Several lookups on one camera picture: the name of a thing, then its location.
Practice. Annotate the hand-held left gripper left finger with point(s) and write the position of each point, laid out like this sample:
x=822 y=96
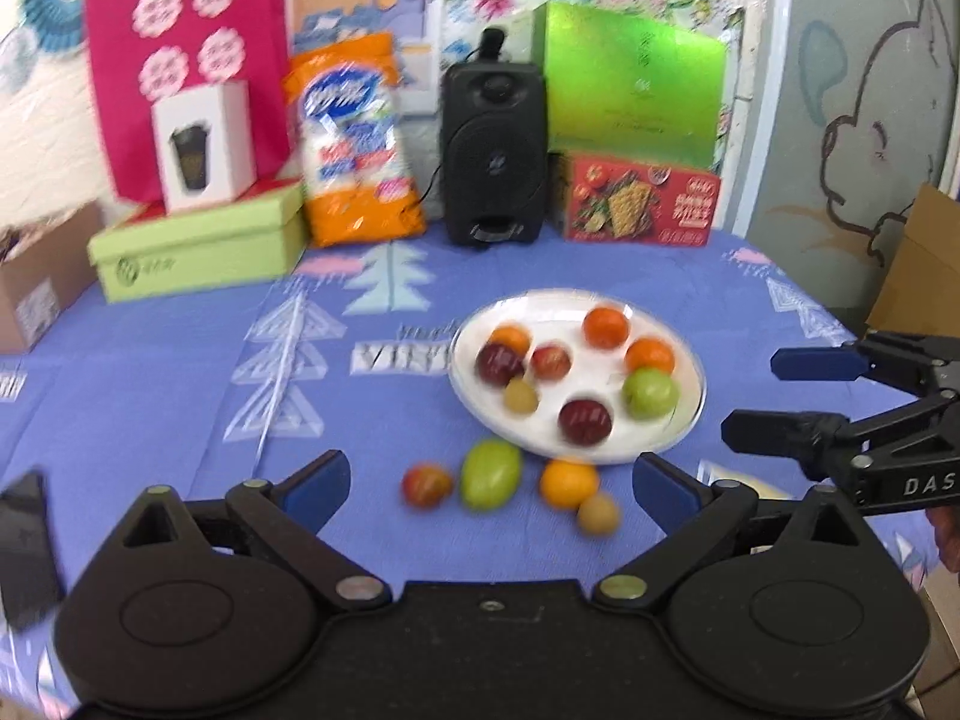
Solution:
x=319 y=481

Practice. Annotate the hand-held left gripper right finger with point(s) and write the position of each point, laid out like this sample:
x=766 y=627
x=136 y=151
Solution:
x=664 y=489

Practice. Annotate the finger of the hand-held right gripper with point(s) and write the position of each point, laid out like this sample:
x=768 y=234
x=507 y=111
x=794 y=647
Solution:
x=772 y=433
x=817 y=364

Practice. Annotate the small tan fruit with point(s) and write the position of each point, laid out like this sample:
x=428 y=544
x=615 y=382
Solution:
x=598 y=514
x=520 y=395

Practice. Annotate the yellow-orange citrus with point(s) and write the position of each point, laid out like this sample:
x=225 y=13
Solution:
x=568 y=483

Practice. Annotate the green apple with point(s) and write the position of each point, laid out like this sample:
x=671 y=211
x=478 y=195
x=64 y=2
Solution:
x=650 y=394

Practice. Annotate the dark red plum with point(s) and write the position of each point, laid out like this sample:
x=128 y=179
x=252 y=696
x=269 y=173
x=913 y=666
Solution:
x=585 y=421
x=499 y=364

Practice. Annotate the red and yellow small fruit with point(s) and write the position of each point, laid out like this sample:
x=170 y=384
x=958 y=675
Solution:
x=426 y=485

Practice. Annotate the large orange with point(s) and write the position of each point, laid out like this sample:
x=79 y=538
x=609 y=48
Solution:
x=649 y=356
x=606 y=326

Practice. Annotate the red apple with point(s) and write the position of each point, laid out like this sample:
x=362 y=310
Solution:
x=551 y=360

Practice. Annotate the green plum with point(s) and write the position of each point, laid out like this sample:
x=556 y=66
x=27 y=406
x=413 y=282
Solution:
x=491 y=474

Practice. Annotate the white plate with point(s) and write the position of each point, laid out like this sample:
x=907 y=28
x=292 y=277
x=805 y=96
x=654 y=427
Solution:
x=559 y=311

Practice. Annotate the small orange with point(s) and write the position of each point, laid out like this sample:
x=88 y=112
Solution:
x=512 y=337

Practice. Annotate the person's right hand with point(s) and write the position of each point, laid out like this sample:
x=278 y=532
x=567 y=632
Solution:
x=949 y=540

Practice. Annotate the brown cardboard box right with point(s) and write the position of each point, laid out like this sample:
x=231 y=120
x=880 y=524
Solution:
x=926 y=262

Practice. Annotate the brown cardboard box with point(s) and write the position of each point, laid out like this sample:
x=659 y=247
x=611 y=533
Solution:
x=926 y=262
x=37 y=285

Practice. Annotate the blue printed tablecloth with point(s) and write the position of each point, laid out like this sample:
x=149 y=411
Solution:
x=150 y=405

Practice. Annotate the red cracker box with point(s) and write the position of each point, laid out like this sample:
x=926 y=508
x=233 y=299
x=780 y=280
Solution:
x=637 y=199

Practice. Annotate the green shoe box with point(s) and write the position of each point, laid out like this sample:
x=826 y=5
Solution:
x=195 y=255

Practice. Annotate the black smartphone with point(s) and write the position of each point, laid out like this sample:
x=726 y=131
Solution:
x=26 y=547

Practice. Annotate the orange snack bag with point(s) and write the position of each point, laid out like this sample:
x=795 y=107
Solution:
x=352 y=165

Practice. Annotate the green gift box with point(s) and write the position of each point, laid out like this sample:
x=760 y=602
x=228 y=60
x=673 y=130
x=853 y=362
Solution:
x=630 y=82

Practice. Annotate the black speaker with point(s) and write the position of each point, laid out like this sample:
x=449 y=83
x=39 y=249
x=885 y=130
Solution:
x=491 y=157

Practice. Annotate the white cup box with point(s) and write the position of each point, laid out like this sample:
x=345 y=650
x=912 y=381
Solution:
x=225 y=112

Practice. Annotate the black microphone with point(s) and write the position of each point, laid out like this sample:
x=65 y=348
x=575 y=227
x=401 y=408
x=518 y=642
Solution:
x=493 y=45

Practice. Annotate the magenta paper bag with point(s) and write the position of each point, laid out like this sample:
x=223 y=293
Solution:
x=120 y=52

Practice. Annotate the small blue paper fan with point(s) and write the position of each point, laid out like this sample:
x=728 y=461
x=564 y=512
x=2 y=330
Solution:
x=13 y=60

